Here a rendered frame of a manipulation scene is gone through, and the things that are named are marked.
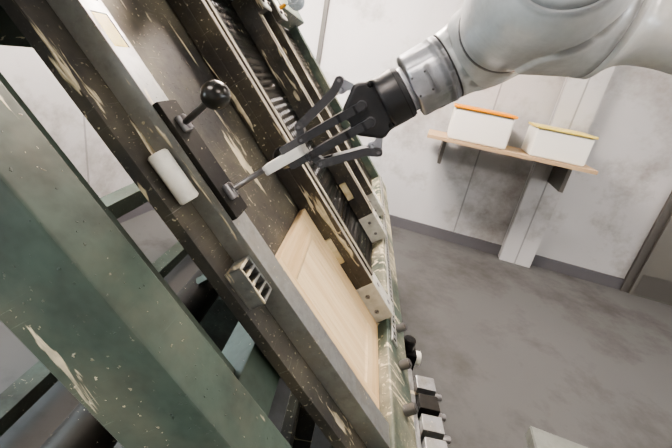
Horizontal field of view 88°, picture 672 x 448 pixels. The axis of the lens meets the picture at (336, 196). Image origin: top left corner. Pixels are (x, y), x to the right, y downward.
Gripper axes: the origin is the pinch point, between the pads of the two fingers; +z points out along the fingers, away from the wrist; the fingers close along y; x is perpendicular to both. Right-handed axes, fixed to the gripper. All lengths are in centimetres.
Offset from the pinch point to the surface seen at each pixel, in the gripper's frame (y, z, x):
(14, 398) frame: 31, 155, 36
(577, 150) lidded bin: 129, -132, 246
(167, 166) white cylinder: -7.6, 13.1, -6.4
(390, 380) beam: 57, 11, 12
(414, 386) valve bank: 77, 13, 29
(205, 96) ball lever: -12.2, 2.0, -7.8
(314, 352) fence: 31.1, 13.1, -3.2
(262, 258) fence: 11.9, 11.6, -2.2
